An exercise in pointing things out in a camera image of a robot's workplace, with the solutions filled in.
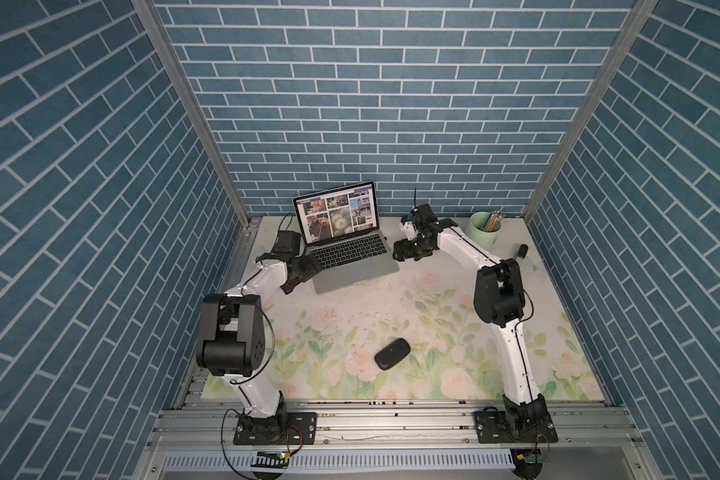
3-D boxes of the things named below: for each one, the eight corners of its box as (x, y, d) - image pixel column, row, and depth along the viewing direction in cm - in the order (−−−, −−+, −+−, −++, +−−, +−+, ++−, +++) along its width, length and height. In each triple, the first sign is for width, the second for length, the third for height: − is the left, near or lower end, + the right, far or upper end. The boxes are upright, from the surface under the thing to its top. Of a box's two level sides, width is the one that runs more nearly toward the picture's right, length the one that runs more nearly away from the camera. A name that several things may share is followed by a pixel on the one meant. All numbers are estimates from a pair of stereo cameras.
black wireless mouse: (381, 372, 85) (382, 369, 82) (372, 359, 87) (372, 356, 85) (411, 350, 89) (412, 347, 87) (402, 338, 91) (403, 334, 89)
